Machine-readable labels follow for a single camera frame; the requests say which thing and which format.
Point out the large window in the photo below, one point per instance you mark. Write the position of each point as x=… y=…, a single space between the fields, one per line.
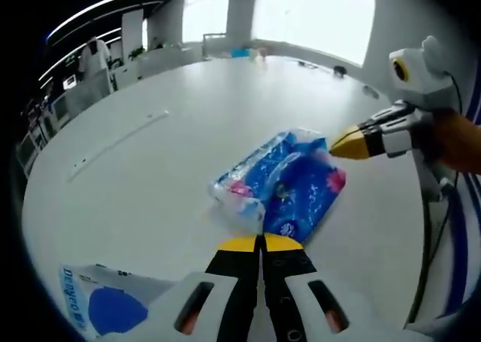
x=315 y=19

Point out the small black item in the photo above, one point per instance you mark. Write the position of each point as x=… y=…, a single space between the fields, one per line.
x=340 y=71
x=308 y=64

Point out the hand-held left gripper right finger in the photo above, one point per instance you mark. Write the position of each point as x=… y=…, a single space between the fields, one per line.
x=289 y=289

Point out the ceiling light strip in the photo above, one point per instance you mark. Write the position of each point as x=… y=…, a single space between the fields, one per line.
x=112 y=5

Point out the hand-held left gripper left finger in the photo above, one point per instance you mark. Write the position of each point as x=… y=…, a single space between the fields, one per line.
x=225 y=289

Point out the small blue box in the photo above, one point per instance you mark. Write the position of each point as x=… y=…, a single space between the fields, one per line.
x=240 y=52

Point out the blue tissue packet item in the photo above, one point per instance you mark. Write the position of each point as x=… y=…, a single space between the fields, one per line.
x=297 y=191

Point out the white partition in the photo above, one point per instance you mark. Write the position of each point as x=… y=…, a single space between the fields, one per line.
x=88 y=94

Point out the narrow window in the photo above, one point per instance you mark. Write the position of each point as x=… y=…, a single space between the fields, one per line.
x=204 y=11

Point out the green potted plant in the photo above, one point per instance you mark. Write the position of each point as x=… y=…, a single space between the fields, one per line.
x=136 y=54

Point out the wet wipes pack blue lid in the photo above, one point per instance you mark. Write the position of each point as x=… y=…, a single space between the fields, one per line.
x=112 y=304

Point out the person's right hand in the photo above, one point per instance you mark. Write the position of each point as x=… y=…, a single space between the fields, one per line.
x=439 y=139

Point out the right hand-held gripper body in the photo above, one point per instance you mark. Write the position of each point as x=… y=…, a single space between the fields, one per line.
x=424 y=79

